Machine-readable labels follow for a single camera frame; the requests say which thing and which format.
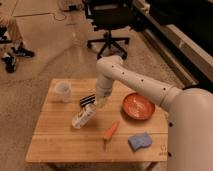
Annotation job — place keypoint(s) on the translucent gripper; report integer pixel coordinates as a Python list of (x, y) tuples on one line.
[(100, 101)]

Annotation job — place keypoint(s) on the white labelled plastic bottle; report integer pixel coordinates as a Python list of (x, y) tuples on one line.
[(81, 118)]

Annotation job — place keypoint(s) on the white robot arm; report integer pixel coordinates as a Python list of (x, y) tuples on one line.
[(190, 121)]

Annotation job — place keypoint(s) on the orange bowl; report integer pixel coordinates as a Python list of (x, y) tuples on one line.
[(138, 107)]

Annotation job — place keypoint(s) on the wooden folding table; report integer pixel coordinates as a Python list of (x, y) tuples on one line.
[(55, 140)]

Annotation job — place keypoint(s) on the orange toy carrot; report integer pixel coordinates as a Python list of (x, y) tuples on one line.
[(108, 134)]

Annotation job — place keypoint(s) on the clear plastic cup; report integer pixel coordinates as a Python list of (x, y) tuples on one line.
[(63, 91)]

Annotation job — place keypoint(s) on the blue sponge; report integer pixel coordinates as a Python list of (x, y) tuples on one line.
[(140, 141)]

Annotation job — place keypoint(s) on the black office chair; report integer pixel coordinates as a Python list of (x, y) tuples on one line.
[(109, 15)]

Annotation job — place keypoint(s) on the long bench along wall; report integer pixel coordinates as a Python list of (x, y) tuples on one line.
[(198, 56)]

